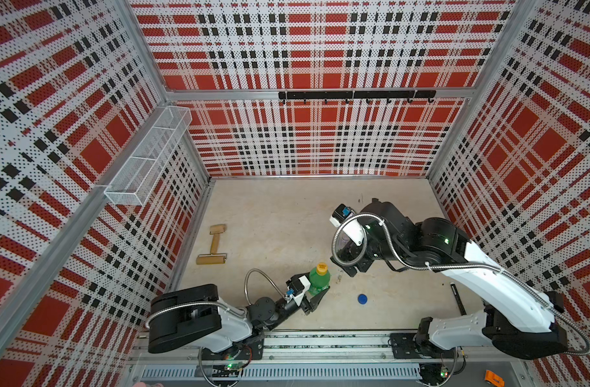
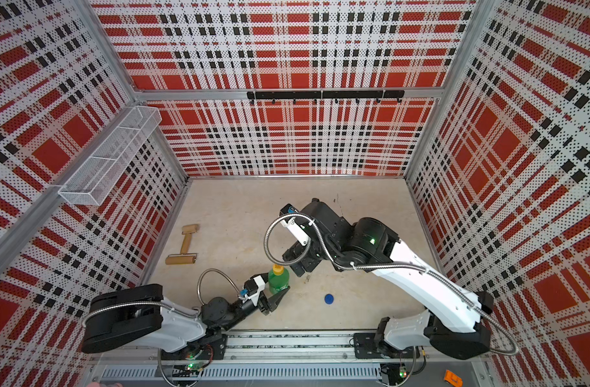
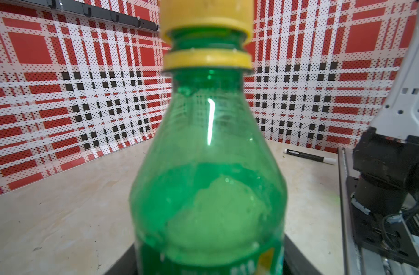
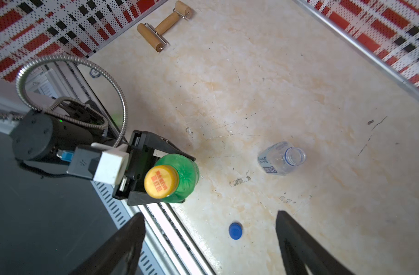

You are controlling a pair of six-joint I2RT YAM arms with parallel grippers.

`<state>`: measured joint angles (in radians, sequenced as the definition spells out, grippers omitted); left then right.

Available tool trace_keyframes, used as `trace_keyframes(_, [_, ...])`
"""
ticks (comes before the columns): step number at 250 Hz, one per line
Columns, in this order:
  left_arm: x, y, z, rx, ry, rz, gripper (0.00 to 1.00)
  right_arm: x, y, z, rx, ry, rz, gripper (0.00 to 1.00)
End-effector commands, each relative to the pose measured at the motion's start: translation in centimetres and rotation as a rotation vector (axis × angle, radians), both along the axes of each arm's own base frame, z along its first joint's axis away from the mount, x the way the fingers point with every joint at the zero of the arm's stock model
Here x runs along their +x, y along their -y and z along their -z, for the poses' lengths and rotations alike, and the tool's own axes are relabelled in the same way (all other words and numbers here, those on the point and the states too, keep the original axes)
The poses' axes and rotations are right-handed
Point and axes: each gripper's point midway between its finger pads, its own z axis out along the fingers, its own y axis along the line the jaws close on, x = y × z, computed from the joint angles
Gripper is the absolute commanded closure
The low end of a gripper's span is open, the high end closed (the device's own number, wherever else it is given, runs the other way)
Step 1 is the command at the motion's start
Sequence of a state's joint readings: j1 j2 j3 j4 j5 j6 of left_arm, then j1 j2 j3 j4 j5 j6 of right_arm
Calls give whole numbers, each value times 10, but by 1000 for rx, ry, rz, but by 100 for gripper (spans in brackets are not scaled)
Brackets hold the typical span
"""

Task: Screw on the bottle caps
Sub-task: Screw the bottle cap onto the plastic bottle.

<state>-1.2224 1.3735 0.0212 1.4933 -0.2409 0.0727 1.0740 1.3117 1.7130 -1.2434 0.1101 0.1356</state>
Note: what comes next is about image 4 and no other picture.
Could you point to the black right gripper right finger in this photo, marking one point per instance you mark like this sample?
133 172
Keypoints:
301 253

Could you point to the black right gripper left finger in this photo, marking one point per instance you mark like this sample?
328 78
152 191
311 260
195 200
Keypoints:
120 254

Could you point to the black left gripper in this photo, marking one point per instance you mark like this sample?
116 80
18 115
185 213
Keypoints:
142 146

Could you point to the yellow bottle cap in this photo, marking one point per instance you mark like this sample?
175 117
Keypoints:
161 181

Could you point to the green plastic soda bottle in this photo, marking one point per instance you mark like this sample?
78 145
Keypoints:
189 175

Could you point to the blue bottle cap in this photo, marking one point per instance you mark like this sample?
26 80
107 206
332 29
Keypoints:
235 231

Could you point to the clear small water bottle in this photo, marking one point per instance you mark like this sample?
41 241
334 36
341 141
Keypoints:
281 158

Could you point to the wooden double roller tool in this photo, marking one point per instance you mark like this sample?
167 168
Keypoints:
154 36

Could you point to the left metal flex conduit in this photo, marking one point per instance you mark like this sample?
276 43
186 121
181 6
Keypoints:
65 79

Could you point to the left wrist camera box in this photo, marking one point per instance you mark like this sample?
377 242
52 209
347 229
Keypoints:
99 163

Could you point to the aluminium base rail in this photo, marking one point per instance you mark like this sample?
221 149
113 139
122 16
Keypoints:
163 223

